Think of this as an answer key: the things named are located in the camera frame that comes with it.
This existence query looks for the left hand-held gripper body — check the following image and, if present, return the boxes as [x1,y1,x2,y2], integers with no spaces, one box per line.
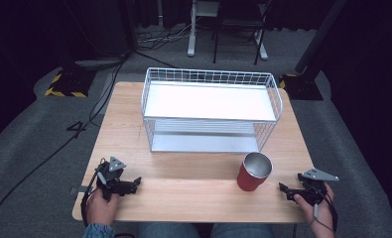
[95,156,139,202]

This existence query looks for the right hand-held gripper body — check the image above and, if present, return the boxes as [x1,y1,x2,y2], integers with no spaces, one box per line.
[294,168,340,208]

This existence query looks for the red metal cup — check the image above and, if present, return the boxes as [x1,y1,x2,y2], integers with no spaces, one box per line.
[236,151,274,192]

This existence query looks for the white wire shelf rack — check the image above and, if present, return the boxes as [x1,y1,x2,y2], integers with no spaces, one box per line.
[140,66,284,155]

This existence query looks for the person's right hand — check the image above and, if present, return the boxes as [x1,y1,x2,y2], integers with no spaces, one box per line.
[293,182,336,234]

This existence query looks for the person's left hand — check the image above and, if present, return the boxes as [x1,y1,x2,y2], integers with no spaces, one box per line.
[85,187,120,227]

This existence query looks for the person's left leg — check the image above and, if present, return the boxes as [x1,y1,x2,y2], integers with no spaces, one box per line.
[136,221,201,238]

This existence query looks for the person's leg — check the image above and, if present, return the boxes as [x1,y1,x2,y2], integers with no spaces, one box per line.
[136,221,201,238]
[210,222,277,238]

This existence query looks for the person's right leg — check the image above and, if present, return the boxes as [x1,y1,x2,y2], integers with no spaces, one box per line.
[210,222,277,238]

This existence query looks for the black yellow striped stand base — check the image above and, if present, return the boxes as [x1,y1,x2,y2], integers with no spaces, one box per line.
[278,72,325,102]
[44,66,98,99]

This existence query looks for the black slanted stand pole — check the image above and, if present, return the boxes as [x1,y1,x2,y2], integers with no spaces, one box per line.
[294,0,349,75]

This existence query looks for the black metal chair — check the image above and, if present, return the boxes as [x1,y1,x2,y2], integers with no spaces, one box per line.
[211,0,275,66]

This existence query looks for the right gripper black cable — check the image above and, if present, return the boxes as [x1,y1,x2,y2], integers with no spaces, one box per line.
[308,183,339,234]

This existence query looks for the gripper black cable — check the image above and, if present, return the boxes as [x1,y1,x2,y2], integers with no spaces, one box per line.
[79,158,107,229]
[308,183,339,234]

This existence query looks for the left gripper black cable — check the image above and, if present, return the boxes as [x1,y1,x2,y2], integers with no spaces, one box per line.
[79,158,107,229]

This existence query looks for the long black floor cable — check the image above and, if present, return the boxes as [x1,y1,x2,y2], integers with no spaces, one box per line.
[0,56,128,232]

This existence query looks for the bundle of floor cables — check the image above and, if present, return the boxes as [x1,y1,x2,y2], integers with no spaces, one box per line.
[135,23,193,53]

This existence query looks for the white desk frame legs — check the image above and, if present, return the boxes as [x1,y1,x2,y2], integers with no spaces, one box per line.
[187,0,270,61]

